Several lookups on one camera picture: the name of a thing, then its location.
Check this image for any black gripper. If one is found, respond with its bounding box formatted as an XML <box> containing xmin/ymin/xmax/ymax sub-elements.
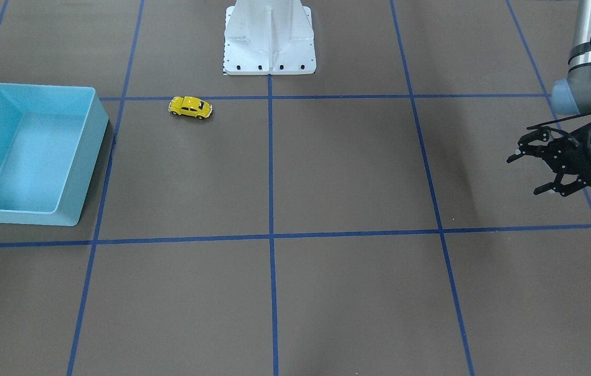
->
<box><xmin>506</xmin><ymin>128</ymin><xmax>591</xmax><ymax>197</ymax></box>

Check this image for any yellow beetle toy car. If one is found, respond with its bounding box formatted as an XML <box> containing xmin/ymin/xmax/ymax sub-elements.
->
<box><xmin>168</xmin><ymin>96</ymin><xmax>214</xmax><ymax>120</ymax></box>

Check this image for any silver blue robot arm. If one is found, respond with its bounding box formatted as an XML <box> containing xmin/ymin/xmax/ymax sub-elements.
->
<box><xmin>506</xmin><ymin>1</ymin><xmax>591</xmax><ymax>197</ymax></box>

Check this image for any light blue plastic bin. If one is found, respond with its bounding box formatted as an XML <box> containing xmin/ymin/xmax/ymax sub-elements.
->
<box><xmin>0</xmin><ymin>83</ymin><xmax>109</xmax><ymax>226</ymax></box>

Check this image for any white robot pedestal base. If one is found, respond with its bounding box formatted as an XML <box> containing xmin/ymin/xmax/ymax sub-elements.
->
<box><xmin>222</xmin><ymin>1</ymin><xmax>317</xmax><ymax>75</ymax></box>

